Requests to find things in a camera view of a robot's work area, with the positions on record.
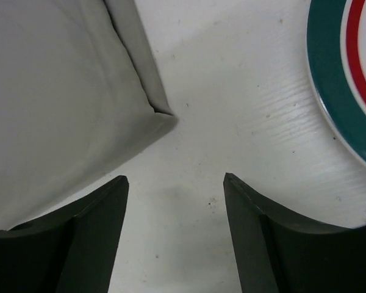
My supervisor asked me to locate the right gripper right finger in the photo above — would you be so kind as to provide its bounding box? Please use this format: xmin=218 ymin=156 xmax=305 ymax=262
xmin=223 ymin=173 xmax=366 ymax=292

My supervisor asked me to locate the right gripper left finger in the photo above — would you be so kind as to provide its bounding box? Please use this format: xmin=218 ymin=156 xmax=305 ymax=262
xmin=0 ymin=176 xmax=129 ymax=292

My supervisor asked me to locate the grey cloth placemat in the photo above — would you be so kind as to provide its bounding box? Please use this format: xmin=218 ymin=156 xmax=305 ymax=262
xmin=0 ymin=1 xmax=177 ymax=230

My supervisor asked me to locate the white plate green red rim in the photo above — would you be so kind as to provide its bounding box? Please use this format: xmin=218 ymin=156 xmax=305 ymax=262
xmin=306 ymin=1 xmax=366 ymax=166

